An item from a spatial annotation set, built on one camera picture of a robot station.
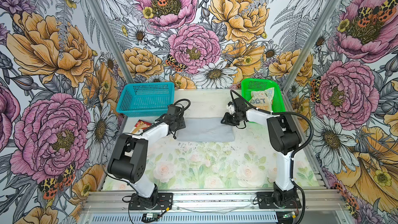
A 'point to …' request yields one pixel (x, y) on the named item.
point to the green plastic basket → (249, 85)
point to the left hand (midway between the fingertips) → (178, 127)
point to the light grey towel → (205, 129)
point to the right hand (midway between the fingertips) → (224, 125)
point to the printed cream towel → (262, 99)
